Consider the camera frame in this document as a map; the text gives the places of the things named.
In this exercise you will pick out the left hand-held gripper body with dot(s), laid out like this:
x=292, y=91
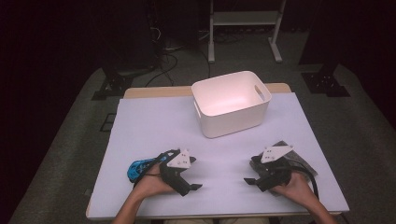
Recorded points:
x=174, y=177

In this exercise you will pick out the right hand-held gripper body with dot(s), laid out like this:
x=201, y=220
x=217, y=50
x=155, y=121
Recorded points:
x=274, y=179

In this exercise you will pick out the grey fluffy cloth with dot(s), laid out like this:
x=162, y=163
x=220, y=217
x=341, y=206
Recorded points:
x=300, y=160

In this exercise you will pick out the blue black sock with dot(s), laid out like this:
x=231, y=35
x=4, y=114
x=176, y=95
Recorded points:
x=140, y=169

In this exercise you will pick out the white plastic bin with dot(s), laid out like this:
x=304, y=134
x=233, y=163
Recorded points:
x=230, y=124

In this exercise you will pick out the person's left hand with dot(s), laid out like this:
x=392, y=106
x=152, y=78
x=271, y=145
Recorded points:
x=152, y=184

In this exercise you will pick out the person's right hand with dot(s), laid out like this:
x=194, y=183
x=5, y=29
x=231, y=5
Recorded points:
x=295, y=186

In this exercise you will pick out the black stand base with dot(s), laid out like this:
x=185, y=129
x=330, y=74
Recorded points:
x=113, y=85
x=323, y=84

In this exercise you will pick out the white metal stand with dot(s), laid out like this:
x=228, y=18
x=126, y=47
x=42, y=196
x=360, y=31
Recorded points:
x=243, y=18

